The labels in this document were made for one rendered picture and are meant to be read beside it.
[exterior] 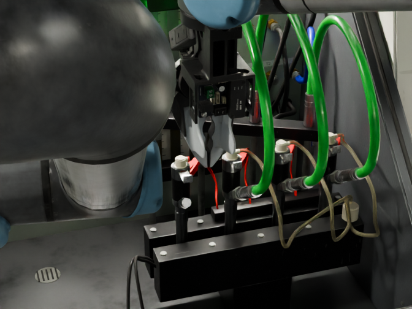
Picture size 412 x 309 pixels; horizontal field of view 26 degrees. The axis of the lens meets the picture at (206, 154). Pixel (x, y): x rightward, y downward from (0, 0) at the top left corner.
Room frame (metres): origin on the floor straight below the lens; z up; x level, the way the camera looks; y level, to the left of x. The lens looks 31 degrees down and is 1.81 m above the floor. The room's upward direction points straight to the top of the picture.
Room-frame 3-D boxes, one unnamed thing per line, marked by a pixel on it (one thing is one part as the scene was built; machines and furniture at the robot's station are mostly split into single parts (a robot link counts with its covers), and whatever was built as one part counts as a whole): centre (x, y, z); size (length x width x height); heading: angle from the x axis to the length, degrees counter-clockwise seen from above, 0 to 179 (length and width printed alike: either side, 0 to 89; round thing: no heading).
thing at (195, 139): (0.92, 0.01, 1.27); 0.06 x 0.03 x 0.09; 17
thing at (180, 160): (1.13, 0.04, 1.11); 0.02 x 0.02 x 0.03
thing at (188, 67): (0.92, -0.01, 1.38); 0.09 x 0.08 x 0.12; 17
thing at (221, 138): (0.93, -0.02, 1.27); 0.06 x 0.03 x 0.09; 17
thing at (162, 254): (1.17, -0.08, 0.91); 0.34 x 0.10 x 0.15; 107
